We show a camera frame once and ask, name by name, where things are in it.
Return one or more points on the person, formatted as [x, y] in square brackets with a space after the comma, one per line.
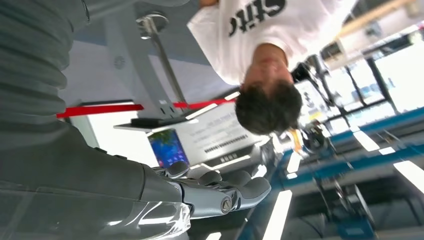
[281, 26]

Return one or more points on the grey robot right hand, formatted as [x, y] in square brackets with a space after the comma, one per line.
[82, 192]

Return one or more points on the red barrier belt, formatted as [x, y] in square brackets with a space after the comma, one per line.
[99, 109]

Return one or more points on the chrome stanchion post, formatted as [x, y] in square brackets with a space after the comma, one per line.
[149, 24]

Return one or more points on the grey kiosk stand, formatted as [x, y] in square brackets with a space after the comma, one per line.
[132, 66]

